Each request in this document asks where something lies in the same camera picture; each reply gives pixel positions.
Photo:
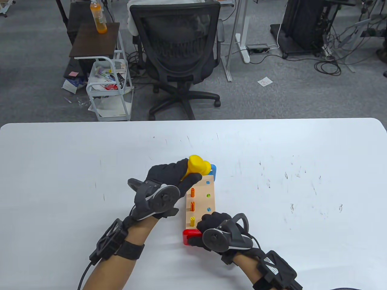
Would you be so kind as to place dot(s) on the person's right hand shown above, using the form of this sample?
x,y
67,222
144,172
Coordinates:
x,y
214,220

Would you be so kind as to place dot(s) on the person's left hand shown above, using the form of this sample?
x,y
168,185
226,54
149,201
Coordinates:
x,y
166,175

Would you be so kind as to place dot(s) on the rainbow wooden hammer bench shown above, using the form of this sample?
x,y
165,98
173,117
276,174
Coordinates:
x,y
201,201

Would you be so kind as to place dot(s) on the yellow plastic toy hammer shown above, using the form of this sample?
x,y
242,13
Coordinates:
x,y
198,164

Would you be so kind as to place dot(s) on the person's right forearm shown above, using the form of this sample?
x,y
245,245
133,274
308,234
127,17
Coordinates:
x,y
246,269

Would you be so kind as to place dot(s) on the person's left forearm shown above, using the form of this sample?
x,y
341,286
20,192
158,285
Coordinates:
x,y
115,269

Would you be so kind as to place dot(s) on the black tracking controller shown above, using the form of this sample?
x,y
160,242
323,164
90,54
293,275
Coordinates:
x,y
223,238
157,199

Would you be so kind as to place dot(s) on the white metal utility cart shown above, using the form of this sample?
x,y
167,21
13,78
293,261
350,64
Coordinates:
x,y
108,90

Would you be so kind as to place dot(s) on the white and blue box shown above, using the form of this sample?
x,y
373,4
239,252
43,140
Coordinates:
x,y
71,86

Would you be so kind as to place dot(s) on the white paper sheet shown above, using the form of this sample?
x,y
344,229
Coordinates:
x,y
265,81

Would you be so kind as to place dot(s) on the black mesh office chair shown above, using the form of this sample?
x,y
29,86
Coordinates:
x,y
178,39

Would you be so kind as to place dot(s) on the brown wooden side table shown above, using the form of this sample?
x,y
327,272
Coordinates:
x,y
95,40

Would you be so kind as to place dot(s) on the black power strip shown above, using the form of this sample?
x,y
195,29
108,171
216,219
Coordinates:
x,y
257,48

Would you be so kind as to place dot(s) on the orange juice bottle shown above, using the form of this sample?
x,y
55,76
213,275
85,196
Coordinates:
x,y
99,18

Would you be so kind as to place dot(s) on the black cabinet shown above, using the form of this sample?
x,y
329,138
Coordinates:
x,y
75,18

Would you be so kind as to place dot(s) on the black equipment cart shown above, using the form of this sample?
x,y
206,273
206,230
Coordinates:
x,y
302,27

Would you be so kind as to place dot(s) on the white desk leg frame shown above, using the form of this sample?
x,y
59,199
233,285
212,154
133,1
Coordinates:
x,y
240,39

